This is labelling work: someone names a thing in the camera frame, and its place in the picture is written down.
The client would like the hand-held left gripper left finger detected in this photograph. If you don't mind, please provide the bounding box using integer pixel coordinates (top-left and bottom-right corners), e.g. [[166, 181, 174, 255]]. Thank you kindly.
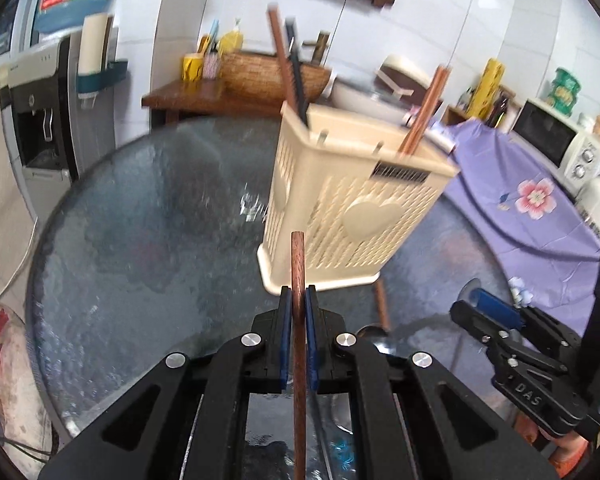
[[37, 285, 293, 480]]

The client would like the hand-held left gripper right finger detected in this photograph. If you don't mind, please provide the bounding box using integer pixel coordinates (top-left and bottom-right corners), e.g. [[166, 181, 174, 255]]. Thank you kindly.
[[305, 285, 561, 480]]

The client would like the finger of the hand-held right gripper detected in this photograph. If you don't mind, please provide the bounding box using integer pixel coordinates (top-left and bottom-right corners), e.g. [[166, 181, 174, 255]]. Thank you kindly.
[[449, 301, 568, 376], [469, 287, 588, 356]]

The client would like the metal spoon with wooden handle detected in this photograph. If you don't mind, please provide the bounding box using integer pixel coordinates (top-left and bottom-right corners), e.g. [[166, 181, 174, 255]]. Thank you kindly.
[[355, 324, 396, 356]]

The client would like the brown wooden chopstick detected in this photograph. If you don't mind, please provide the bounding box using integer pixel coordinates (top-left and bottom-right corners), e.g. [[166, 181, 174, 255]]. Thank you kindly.
[[290, 231, 308, 480], [266, 4, 301, 111], [397, 65, 452, 156]]

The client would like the cream plastic utensil holder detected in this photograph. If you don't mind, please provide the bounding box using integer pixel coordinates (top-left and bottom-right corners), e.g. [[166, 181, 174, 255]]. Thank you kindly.
[[256, 100, 460, 295]]

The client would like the person's right hand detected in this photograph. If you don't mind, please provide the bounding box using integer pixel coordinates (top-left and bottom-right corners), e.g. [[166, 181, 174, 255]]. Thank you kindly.
[[517, 410, 598, 480]]

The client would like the purple floral cloth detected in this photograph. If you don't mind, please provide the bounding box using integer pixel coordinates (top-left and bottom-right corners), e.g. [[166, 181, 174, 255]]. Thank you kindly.
[[425, 120, 600, 341]]

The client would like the white microwave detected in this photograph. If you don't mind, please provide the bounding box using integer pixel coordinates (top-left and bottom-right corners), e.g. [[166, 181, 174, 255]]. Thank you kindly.
[[510, 97, 600, 186]]

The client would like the round glass table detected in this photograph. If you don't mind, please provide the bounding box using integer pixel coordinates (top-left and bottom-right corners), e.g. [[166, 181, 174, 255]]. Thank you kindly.
[[25, 115, 521, 480]]

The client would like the brown glass bottle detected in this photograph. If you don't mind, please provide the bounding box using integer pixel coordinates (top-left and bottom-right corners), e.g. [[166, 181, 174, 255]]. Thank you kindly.
[[487, 95, 511, 128]]

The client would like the yellow tube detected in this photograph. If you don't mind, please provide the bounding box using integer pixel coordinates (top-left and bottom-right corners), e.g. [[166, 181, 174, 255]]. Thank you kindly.
[[467, 57, 506, 121]]

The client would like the green jar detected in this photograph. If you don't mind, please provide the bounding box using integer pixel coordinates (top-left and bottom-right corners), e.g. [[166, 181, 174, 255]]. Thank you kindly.
[[545, 66, 580, 117]]

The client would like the cream cooking pot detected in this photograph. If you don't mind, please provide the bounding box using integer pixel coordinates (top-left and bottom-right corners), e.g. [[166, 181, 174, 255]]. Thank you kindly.
[[330, 80, 416, 116]]

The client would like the brown and cream rice cooker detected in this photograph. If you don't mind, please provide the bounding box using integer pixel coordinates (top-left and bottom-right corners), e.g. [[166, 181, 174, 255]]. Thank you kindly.
[[375, 54, 451, 106]]

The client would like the wooden counter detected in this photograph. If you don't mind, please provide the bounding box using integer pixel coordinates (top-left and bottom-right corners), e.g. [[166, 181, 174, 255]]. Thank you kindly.
[[142, 77, 341, 126]]

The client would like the wicker basket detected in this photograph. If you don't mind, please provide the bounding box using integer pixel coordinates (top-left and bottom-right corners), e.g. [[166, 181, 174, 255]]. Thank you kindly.
[[220, 50, 333, 106]]

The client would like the white and red cushion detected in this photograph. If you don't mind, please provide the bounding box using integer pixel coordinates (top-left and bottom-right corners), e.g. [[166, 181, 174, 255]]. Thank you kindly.
[[0, 301, 56, 466]]

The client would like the pink patterned cup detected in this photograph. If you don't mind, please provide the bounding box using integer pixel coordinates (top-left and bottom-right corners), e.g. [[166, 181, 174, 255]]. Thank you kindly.
[[202, 47, 223, 80]]

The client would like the yellow cup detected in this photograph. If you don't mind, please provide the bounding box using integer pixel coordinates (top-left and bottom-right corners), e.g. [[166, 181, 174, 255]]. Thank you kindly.
[[181, 54, 206, 82]]

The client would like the bronze faucet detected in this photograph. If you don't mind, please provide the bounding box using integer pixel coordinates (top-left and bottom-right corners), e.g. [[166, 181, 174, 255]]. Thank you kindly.
[[302, 30, 332, 66]]

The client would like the yellow soap bottle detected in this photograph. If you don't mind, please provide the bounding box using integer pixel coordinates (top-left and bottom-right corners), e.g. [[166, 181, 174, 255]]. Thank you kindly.
[[219, 17, 245, 56]]

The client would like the paper cup dispenser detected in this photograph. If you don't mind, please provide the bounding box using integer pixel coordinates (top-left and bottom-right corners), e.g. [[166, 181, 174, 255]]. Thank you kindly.
[[77, 12, 129, 111]]

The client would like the water dispenser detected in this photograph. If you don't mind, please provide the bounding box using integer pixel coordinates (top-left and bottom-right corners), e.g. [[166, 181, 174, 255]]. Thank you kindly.
[[0, 37, 88, 221]]

